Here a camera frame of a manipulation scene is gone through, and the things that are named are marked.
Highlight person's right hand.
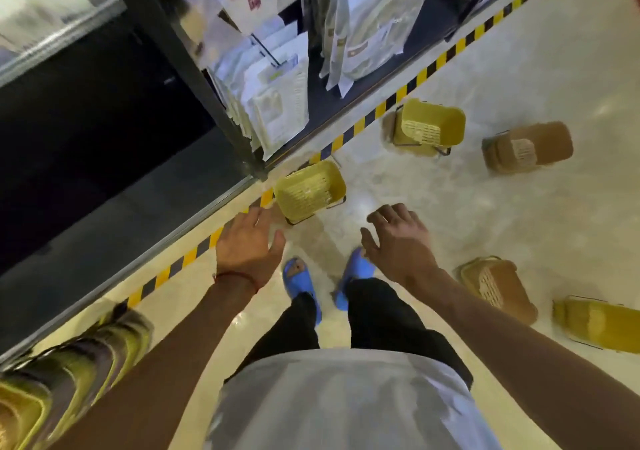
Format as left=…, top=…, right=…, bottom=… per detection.
left=359, top=203, right=440, bottom=285

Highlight person's left hand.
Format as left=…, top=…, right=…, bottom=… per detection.
left=215, top=203, right=287, bottom=291

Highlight yellow basket dark handles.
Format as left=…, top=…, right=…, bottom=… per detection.
left=552, top=295, right=640, bottom=355
left=273, top=159, right=347, bottom=225
left=391, top=98, right=467, bottom=158

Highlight brown basket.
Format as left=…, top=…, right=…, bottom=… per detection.
left=482, top=121, right=575, bottom=175
left=455, top=256, right=539, bottom=327

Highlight black metal shelf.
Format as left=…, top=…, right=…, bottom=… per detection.
left=0, top=0, right=551, bottom=365

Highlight stack of nested baskets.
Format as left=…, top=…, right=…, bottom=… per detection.
left=0, top=302, right=155, bottom=450

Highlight person's left forearm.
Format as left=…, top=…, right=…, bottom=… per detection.
left=49, top=277, right=259, bottom=450

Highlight person's right forearm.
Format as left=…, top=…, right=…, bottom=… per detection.
left=407, top=267, right=640, bottom=450

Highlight clear plastic goods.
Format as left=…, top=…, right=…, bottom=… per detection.
left=0, top=0, right=126, bottom=88

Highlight blue right slipper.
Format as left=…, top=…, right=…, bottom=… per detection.
left=333, top=247, right=377, bottom=311

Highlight blue slipper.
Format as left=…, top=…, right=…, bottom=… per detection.
left=333, top=247, right=377, bottom=311
left=281, top=257, right=323, bottom=325

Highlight blue left slipper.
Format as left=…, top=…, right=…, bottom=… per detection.
left=281, top=257, right=323, bottom=325

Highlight black trousers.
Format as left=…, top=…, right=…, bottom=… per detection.
left=223, top=278, right=475, bottom=391

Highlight white shirt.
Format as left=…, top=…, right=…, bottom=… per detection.
left=205, top=348, right=503, bottom=450

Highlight red string bracelet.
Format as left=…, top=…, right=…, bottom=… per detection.
left=212, top=270, right=261, bottom=295

